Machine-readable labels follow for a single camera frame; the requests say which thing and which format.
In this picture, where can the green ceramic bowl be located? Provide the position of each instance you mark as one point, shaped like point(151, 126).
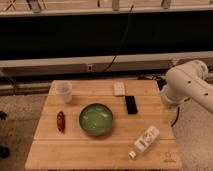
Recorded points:
point(96, 119)

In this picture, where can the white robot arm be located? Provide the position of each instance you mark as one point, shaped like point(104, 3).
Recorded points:
point(188, 81)

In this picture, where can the white rectangular block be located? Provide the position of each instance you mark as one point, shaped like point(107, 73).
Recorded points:
point(119, 89)

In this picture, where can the clear plastic cup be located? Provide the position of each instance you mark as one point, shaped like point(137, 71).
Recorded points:
point(64, 90)

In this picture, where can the white plastic bottle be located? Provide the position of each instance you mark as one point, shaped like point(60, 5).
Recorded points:
point(144, 141)

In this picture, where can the wooden table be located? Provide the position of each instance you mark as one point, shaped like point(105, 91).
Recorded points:
point(74, 150)

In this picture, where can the white wall outlet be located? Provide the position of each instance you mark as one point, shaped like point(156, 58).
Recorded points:
point(90, 68)

